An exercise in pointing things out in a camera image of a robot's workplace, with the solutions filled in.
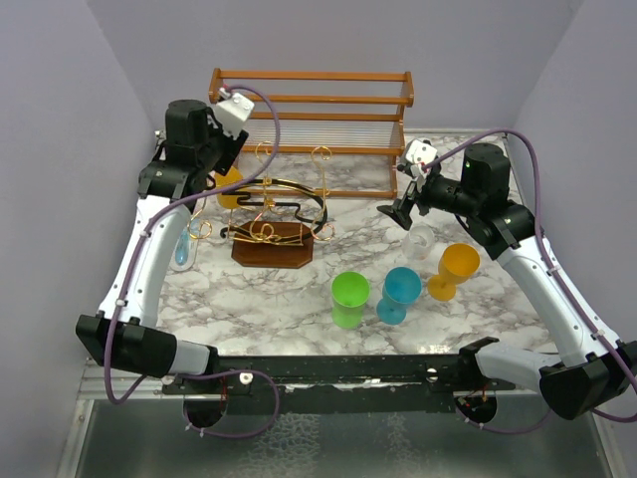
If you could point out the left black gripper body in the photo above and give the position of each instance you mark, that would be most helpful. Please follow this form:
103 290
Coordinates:
216 129

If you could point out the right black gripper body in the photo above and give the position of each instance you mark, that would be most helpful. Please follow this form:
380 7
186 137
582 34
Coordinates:
443 193

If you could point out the blue plastic wine glass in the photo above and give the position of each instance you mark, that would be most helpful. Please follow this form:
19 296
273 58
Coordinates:
401 289

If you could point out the gold wire wine glass rack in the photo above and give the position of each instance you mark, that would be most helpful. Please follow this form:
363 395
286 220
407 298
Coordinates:
288 219

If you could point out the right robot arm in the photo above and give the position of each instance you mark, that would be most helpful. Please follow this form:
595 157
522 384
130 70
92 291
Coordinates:
592 364

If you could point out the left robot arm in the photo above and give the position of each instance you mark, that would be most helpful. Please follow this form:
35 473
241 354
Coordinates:
200 139

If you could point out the wooden shelf rack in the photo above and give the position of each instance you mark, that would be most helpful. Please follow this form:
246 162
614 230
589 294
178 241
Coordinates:
349 113

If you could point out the green plastic wine glass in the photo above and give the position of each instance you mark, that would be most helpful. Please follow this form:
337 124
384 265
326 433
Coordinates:
350 292

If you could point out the clear glass cup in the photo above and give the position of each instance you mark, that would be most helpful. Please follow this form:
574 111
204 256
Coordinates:
418 243

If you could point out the blue packaged item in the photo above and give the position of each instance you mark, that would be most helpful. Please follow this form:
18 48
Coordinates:
184 253

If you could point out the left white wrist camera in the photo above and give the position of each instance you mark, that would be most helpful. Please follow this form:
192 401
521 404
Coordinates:
232 111

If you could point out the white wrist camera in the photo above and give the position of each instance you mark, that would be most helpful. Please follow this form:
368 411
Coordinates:
232 111
416 154

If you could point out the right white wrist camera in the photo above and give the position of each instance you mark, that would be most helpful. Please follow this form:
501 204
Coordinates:
416 154

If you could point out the black base frame bar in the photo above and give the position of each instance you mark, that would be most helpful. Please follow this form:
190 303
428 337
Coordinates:
338 384

